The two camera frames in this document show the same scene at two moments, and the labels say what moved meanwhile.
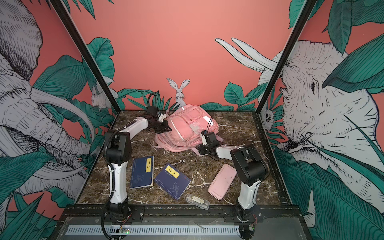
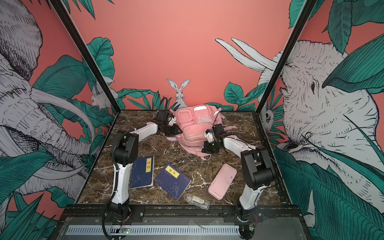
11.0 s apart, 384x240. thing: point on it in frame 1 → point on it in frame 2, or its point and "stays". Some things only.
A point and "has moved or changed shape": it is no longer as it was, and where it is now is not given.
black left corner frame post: x=65 y=18 stays
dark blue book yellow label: x=173 y=180 stays
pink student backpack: x=187 y=124 has moved or changed shape
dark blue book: x=142 y=172 stays
